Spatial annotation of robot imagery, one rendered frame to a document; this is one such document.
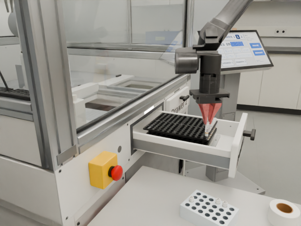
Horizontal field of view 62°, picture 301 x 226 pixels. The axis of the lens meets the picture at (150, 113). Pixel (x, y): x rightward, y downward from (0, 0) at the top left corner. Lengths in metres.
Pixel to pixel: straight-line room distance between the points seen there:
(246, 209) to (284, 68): 3.26
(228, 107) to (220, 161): 1.16
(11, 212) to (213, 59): 0.69
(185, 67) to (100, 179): 0.37
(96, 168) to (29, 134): 0.18
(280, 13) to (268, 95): 1.31
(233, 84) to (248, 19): 2.71
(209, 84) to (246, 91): 3.24
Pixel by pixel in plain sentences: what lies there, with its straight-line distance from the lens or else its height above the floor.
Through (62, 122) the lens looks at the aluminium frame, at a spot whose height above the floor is 1.04.
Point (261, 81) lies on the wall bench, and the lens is 3.94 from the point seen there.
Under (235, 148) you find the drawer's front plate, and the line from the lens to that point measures 0.73.
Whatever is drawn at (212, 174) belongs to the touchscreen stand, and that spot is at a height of 0.10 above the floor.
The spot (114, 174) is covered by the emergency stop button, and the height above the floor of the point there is 0.88.
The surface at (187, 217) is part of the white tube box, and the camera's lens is 0.70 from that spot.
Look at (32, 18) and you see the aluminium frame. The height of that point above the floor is 1.25.
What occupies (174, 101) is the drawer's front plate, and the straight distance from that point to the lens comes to 1.14.
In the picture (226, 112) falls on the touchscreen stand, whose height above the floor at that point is 0.63.
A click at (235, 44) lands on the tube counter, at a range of 1.84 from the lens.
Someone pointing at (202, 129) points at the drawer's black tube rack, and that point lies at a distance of 0.87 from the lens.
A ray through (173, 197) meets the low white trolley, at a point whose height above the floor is 0.76.
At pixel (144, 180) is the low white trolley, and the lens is 0.84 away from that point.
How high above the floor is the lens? 1.24
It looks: 20 degrees down
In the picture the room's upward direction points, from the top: straight up
